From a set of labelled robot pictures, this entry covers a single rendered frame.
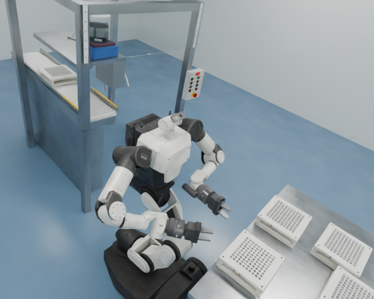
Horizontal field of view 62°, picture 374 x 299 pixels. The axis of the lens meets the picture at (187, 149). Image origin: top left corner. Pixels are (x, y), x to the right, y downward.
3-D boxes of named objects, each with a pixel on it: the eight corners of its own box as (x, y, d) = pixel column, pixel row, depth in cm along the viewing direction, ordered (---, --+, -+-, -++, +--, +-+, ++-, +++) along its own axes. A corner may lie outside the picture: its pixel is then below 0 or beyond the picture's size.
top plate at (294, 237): (311, 219, 183) (312, 216, 181) (295, 243, 166) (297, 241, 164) (274, 196, 193) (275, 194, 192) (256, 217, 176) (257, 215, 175)
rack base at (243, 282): (215, 264, 152) (216, 262, 151) (240, 237, 169) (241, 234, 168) (258, 299, 141) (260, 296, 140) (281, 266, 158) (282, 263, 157)
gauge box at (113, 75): (124, 86, 233) (126, 61, 222) (112, 89, 226) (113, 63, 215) (107, 75, 244) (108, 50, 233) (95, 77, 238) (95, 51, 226)
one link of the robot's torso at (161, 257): (131, 260, 213) (163, 242, 179) (151, 243, 227) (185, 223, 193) (144, 279, 211) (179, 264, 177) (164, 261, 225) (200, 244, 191)
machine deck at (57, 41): (125, 62, 222) (126, 57, 220) (76, 70, 198) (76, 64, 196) (81, 34, 254) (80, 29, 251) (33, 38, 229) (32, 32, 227)
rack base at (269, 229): (307, 225, 186) (309, 222, 184) (292, 249, 168) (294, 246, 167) (271, 202, 196) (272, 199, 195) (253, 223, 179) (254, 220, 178)
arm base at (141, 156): (111, 170, 147) (110, 146, 146) (130, 167, 158) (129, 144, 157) (136, 171, 139) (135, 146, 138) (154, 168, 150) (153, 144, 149)
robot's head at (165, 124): (157, 131, 154) (158, 116, 149) (170, 125, 161) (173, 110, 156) (166, 138, 151) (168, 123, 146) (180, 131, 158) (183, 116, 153)
